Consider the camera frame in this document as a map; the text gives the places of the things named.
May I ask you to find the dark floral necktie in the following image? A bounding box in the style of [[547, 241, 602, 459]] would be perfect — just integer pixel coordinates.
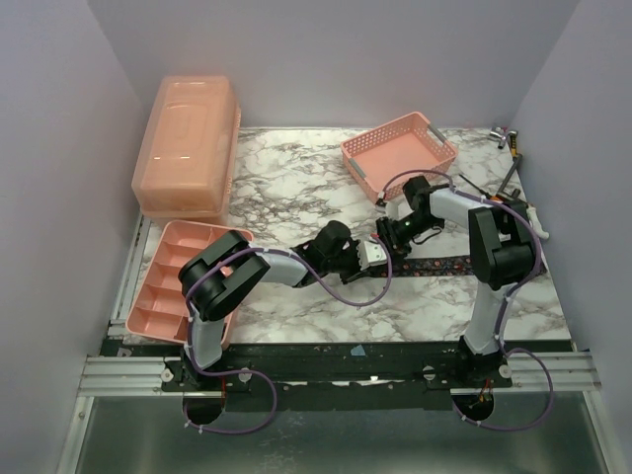
[[392, 255, 474, 277]]

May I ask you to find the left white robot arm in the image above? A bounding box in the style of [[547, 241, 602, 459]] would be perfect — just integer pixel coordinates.
[[178, 220, 393, 390]]

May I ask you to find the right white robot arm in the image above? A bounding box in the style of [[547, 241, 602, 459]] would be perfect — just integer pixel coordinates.
[[375, 175, 542, 387]]

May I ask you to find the pink perforated basket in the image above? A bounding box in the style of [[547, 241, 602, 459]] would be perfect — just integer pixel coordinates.
[[341, 112, 458, 203]]

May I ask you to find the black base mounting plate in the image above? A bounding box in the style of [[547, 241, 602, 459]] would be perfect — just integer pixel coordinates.
[[98, 335, 514, 414]]

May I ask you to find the grey metal clamp tool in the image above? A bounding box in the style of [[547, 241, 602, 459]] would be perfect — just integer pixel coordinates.
[[488, 125, 550, 241]]

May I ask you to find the pink translucent storage box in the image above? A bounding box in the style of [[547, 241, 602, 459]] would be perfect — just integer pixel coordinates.
[[131, 76, 241, 226]]

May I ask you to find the pink divided organizer tray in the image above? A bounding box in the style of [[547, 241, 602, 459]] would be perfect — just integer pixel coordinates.
[[125, 220, 230, 345]]

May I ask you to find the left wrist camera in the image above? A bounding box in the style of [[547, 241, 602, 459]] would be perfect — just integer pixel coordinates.
[[357, 241, 388, 271]]

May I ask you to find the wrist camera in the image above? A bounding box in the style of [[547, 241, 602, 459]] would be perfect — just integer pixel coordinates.
[[357, 241, 388, 271], [375, 196, 411, 220]]

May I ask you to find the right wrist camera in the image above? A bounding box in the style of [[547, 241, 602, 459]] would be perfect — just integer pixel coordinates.
[[375, 196, 411, 220]]

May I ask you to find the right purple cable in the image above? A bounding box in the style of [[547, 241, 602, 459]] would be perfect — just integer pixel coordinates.
[[377, 171, 555, 432]]

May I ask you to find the purple cable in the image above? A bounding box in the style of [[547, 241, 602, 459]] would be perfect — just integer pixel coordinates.
[[182, 236, 394, 435], [377, 171, 555, 432]]

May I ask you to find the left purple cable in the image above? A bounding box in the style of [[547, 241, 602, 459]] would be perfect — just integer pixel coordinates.
[[182, 236, 394, 435]]

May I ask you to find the aluminium rail frame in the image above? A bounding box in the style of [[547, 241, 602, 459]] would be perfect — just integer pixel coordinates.
[[57, 343, 618, 473]]

